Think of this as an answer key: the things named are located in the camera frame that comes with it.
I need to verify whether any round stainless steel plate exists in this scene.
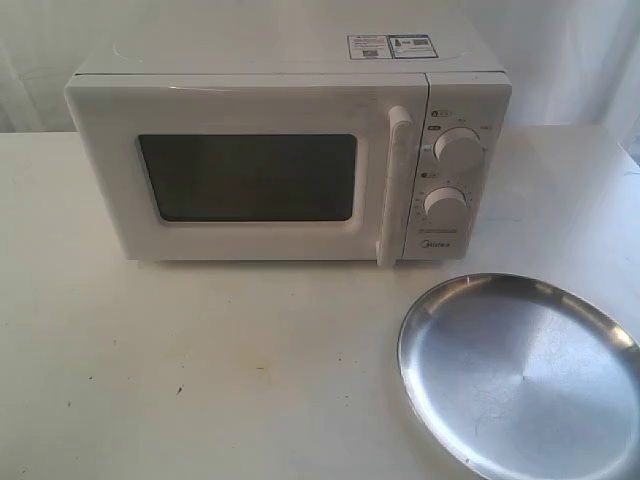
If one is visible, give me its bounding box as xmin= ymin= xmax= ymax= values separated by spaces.
xmin=397 ymin=273 xmax=639 ymax=479

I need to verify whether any blue white label sticker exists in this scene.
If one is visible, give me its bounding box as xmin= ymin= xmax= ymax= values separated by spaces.
xmin=347 ymin=34 xmax=439 ymax=60

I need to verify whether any upper white control knob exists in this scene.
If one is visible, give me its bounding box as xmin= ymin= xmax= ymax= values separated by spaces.
xmin=434 ymin=127 xmax=484 ymax=171

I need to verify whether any lower white control knob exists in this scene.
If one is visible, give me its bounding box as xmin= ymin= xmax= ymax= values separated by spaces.
xmin=423 ymin=187 xmax=469 ymax=228

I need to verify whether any white control knob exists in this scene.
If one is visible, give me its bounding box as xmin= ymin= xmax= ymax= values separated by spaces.
xmin=423 ymin=187 xmax=469 ymax=228
xmin=434 ymin=127 xmax=484 ymax=171

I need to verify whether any white microwave oven body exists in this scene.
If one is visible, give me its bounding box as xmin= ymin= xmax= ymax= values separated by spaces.
xmin=71 ymin=34 xmax=511 ymax=263

